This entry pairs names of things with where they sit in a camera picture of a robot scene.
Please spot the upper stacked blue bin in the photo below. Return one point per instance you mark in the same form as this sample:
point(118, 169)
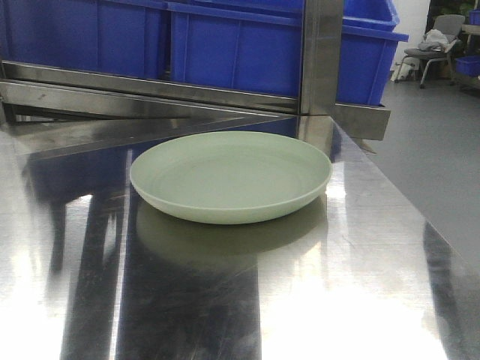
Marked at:
point(374, 14)

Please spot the blue plastic bin right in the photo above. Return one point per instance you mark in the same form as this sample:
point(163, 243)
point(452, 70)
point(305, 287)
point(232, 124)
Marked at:
point(255, 46)

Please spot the light green round plate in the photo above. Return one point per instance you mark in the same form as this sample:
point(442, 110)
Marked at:
point(231, 177)

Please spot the grey cloth on chair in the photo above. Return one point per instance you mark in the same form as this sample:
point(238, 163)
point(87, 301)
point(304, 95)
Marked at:
point(434, 40)

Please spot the stainless steel shelf frame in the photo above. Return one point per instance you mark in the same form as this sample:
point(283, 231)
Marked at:
point(35, 95)

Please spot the grey office chair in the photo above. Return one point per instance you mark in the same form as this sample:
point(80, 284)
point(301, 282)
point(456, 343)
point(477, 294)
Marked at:
point(451, 26)

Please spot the blue plastic bin left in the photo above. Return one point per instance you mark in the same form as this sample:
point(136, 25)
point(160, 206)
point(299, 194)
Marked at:
point(128, 38)

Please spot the blue plastic bin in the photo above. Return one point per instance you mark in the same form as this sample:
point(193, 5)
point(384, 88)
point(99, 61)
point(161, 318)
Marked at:
point(128, 38)
point(255, 46)

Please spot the small blue background bin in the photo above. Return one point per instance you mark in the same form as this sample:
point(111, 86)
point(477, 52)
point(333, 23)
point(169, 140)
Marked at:
point(468, 65)

